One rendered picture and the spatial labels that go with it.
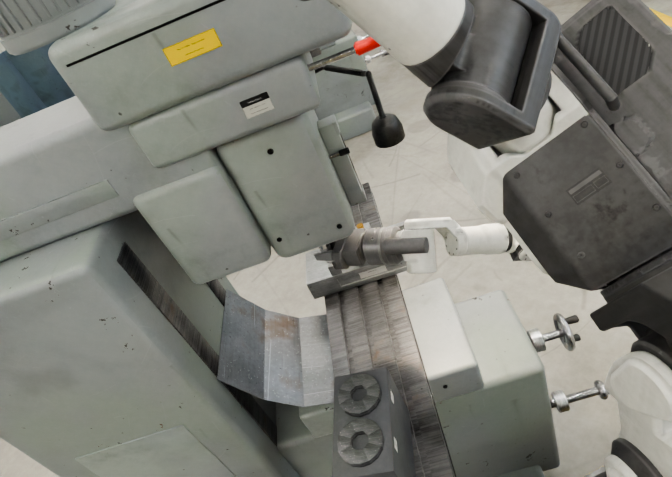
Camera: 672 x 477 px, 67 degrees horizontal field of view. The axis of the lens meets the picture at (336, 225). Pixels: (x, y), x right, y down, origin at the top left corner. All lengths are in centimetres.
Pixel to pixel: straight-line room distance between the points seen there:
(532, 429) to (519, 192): 117
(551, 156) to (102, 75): 68
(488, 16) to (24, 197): 87
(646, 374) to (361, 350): 84
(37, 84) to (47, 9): 774
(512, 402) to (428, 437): 44
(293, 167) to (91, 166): 37
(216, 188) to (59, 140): 28
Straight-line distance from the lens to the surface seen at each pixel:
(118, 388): 127
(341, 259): 117
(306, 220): 106
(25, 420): 142
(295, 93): 90
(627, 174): 68
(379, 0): 50
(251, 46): 86
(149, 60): 89
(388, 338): 140
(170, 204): 103
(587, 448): 222
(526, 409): 166
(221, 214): 103
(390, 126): 114
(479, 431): 169
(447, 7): 53
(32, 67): 861
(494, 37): 60
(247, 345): 146
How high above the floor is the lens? 200
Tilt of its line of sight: 36 degrees down
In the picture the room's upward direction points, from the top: 25 degrees counter-clockwise
